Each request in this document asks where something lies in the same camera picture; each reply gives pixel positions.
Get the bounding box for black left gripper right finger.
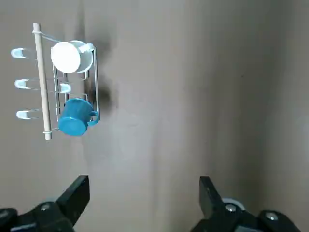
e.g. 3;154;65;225
190;176;302;232

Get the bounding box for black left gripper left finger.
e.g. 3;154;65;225
0;175;90;232

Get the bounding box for blue cup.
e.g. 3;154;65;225
57;97;100;138

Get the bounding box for white cup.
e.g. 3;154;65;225
50;40;95;74

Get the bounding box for white wire cup rack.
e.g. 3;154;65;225
10;23;101;141

